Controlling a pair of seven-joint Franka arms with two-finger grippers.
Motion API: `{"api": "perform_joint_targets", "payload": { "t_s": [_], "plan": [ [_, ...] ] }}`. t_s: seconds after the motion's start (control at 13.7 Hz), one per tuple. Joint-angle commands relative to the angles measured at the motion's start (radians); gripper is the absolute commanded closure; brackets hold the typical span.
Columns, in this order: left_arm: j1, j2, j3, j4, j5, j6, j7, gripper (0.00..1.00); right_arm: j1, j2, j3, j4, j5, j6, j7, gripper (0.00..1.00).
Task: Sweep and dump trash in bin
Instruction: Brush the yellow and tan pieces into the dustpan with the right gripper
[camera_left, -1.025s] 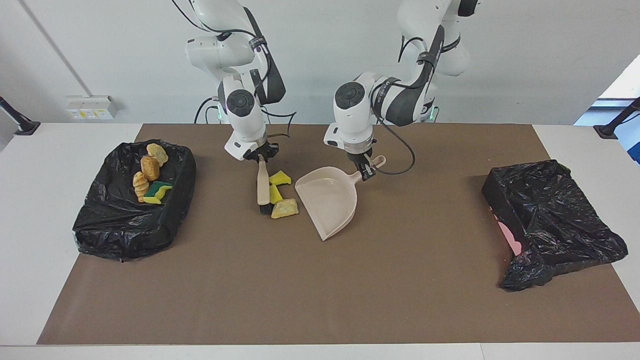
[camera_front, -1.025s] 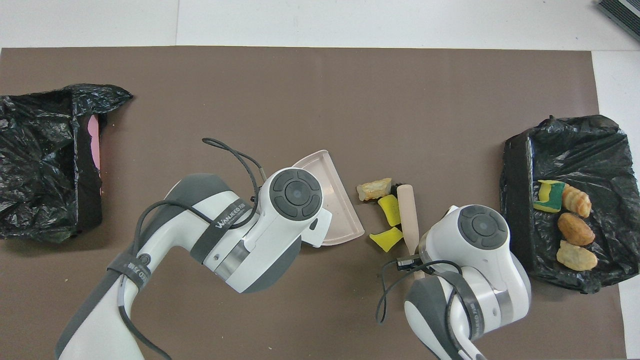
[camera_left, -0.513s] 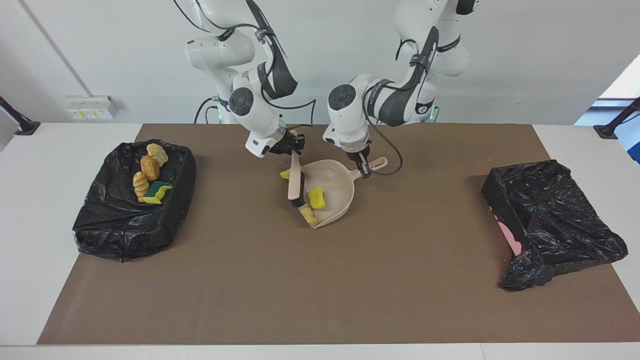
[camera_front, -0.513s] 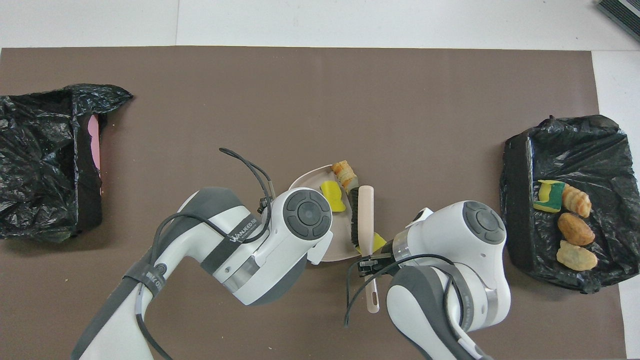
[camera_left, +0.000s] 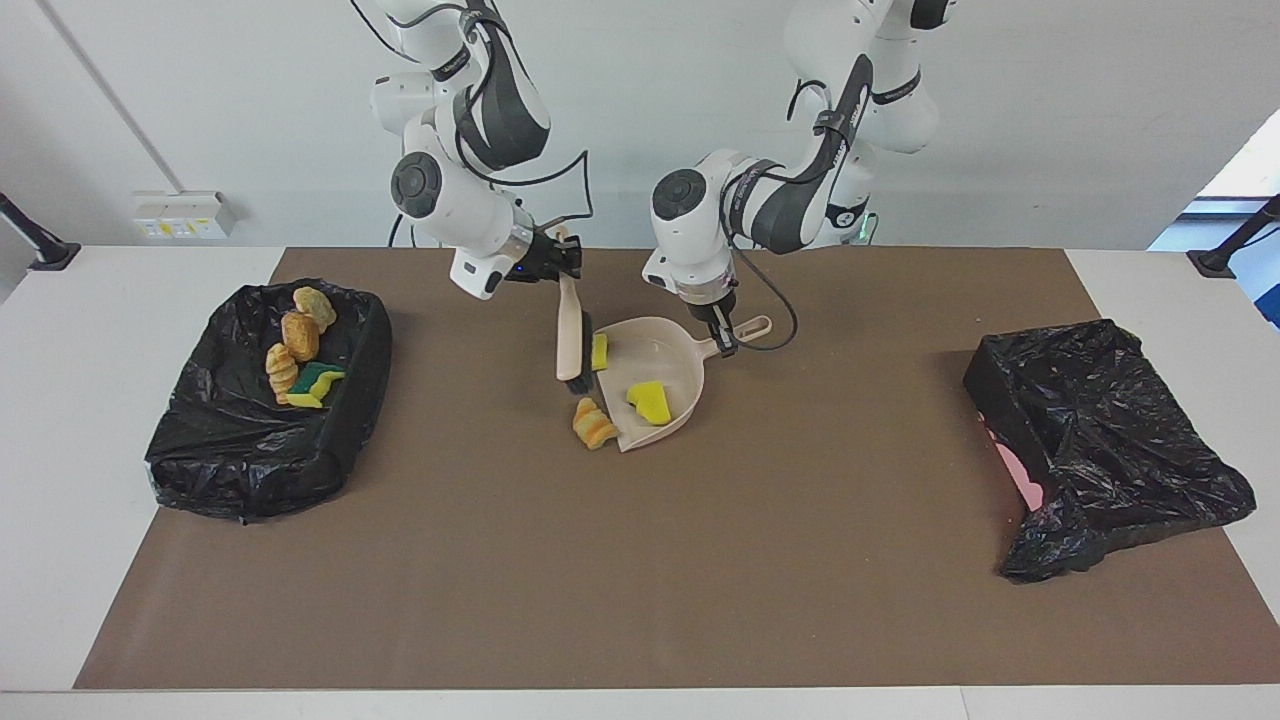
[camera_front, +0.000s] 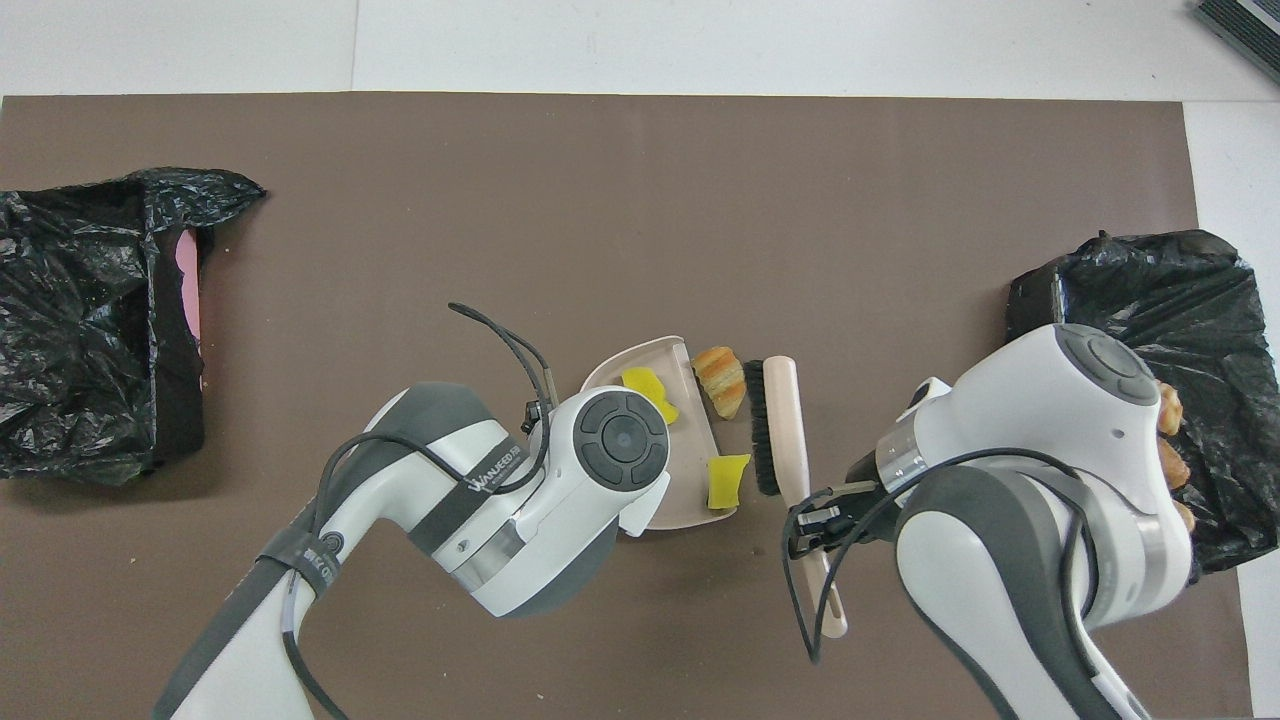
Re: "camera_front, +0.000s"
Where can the black plastic trash bag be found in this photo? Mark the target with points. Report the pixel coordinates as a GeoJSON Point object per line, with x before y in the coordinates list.
{"type": "Point", "coordinates": [1180, 280]}
{"type": "Point", "coordinates": [80, 300]}

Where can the dark ribbed panel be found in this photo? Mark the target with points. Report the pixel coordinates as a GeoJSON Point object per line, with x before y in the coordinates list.
{"type": "Point", "coordinates": [1245, 30]}

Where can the brown table mat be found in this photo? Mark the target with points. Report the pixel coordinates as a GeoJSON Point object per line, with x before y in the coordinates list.
{"type": "Point", "coordinates": [600, 150]}

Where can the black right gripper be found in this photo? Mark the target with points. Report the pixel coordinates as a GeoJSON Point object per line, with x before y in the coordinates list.
{"type": "Point", "coordinates": [868, 518]}

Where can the beige plastic dustpan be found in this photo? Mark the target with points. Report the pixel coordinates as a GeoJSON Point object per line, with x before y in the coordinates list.
{"type": "Point", "coordinates": [690, 450]}

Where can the curved yellow sponge piece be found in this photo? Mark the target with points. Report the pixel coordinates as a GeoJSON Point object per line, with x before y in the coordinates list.
{"type": "Point", "coordinates": [650, 390]}

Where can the pink bin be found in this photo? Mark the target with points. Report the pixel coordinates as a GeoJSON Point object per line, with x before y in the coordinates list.
{"type": "Point", "coordinates": [188, 290]}

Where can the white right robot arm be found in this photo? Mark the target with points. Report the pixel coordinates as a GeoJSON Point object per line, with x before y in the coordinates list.
{"type": "Point", "coordinates": [1030, 480]}

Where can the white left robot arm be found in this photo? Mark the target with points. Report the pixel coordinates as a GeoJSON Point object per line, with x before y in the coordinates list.
{"type": "Point", "coordinates": [500, 520]}

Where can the toy croissant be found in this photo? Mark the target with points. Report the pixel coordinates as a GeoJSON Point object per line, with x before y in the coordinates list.
{"type": "Point", "coordinates": [1170, 410]}
{"type": "Point", "coordinates": [722, 380]}

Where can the wedge yellow sponge piece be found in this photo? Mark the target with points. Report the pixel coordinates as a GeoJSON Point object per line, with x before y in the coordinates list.
{"type": "Point", "coordinates": [728, 482]}

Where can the brown oval toy bread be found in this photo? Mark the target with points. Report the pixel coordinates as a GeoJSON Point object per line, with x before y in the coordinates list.
{"type": "Point", "coordinates": [1176, 465]}

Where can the pale lumpy toy bread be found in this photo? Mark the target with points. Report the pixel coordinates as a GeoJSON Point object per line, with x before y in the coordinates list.
{"type": "Point", "coordinates": [1187, 518]}

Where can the beige hand brush black bristles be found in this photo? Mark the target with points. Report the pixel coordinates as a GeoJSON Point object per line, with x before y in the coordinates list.
{"type": "Point", "coordinates": [790, 420]}

